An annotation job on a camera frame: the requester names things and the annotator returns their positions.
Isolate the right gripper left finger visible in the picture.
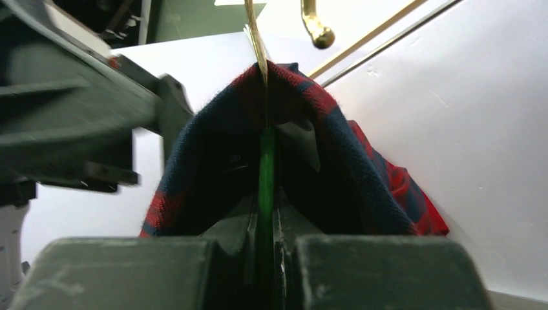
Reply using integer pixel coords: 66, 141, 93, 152
10, 196, 256, 310

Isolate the green hanger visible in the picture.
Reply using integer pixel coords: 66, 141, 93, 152
244, 1, 276, 309

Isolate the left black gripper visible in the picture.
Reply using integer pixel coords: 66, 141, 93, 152
1, 1, 193, 207

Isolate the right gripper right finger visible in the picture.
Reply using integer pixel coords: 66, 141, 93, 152
273, 193, 492, 309

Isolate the dark plaid garment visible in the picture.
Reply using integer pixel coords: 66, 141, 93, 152
140, 63, 449, 237

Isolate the wooden clothes rack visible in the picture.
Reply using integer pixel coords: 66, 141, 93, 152
308, 0, 426, 79

